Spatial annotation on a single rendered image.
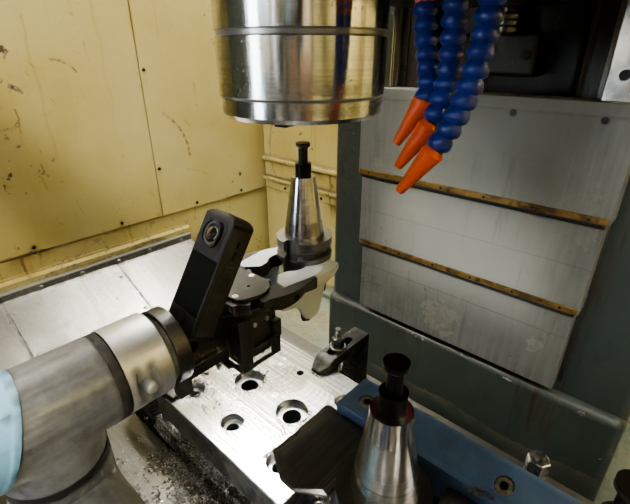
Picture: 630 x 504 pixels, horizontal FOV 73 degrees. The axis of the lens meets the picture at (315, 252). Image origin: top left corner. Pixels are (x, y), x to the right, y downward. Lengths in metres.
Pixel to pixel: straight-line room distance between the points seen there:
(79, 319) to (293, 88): 1.13
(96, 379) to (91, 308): 1.06
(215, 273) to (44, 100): 1.06
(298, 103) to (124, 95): 1.12
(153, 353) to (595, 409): 0.82
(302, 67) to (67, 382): 0.29
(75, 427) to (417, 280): 0.75
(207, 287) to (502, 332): 0.67
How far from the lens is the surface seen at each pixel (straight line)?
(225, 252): 0.38
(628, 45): 0.76
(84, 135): 1.42
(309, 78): 0.37
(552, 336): 0.90
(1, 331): 1.40
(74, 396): 0.36
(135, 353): 0.37
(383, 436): 0.26
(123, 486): 0.42
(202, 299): 0.39
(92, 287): 1.46
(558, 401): 0.99
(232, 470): 0.65
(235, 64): 0.39
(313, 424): 0.36
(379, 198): 0.95
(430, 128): 0.32
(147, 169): 1.51
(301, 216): 0.46
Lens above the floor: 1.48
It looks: 25 degrees down
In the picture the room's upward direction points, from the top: straight up
